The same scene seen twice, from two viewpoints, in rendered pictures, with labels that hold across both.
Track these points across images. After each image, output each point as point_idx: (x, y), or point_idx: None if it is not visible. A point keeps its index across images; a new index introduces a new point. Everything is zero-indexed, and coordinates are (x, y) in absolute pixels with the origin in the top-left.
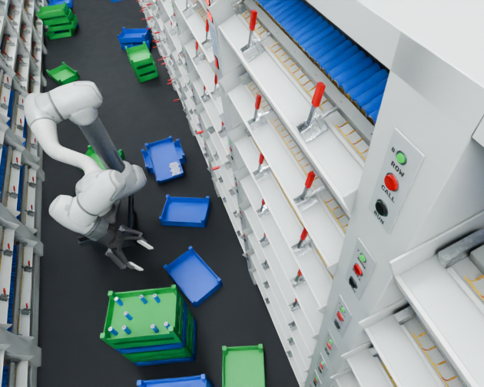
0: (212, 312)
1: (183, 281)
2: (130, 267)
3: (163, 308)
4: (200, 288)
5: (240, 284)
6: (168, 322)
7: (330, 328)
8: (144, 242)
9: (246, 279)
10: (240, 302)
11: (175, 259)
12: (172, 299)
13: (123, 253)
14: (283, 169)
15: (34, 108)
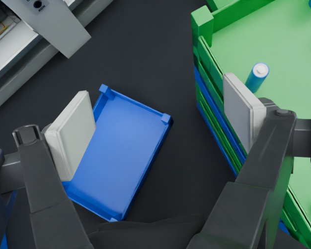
0: (168, 86)
1: (130, 172)
2: (276, 106)
3: (266, 59)
4: (132, 131)
5: (98, 62)
6: (300, 17)
7: None
8: (58, 117)
9: (84, 54)
10: (132, 44)
11: (90, 210)
12: (225, 48)
13: (248, 162)
14: None
15: None
